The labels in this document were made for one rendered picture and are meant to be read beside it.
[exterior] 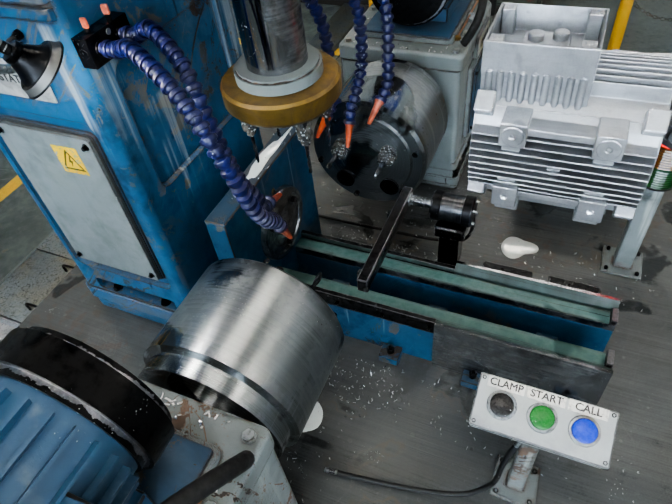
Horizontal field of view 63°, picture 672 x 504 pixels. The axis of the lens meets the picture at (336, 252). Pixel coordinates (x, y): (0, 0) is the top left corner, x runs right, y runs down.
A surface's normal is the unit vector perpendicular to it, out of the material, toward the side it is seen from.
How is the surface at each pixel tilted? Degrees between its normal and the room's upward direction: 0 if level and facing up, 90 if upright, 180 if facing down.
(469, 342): 90
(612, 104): 32
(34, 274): 0
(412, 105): 39
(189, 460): 0
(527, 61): 90
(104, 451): 68
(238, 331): 17
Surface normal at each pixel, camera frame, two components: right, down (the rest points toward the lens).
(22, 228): -0.10, -0.68
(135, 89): 0.92, 0.22
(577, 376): -0.39, 0.70
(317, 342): 0.80, -0.07
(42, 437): 0.40, -0.47
